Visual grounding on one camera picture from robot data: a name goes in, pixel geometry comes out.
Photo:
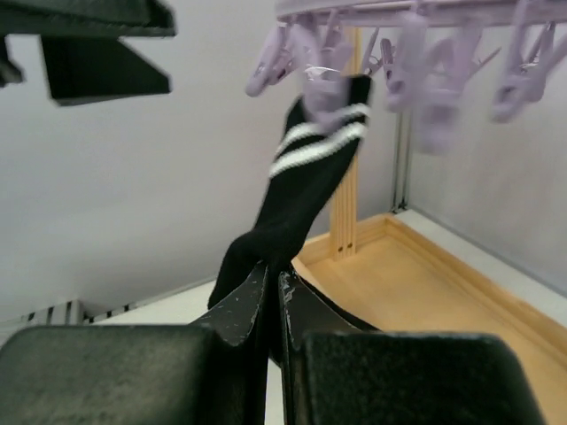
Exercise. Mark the wooden hanger rack frame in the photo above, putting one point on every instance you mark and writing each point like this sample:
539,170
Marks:
470,239

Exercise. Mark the purple round clip hanger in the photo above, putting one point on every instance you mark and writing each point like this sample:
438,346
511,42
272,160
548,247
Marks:
428,66

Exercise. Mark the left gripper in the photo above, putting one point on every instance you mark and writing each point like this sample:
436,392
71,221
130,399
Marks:
88,70

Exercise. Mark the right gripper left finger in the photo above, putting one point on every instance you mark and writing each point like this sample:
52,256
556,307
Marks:
210,371

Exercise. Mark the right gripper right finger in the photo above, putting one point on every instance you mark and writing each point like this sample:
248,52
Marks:
335,373

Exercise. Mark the aluminium mounting rail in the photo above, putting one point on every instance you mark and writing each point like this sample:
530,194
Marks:
68,313

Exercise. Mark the thin black sock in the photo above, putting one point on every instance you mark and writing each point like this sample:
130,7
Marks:
306,170

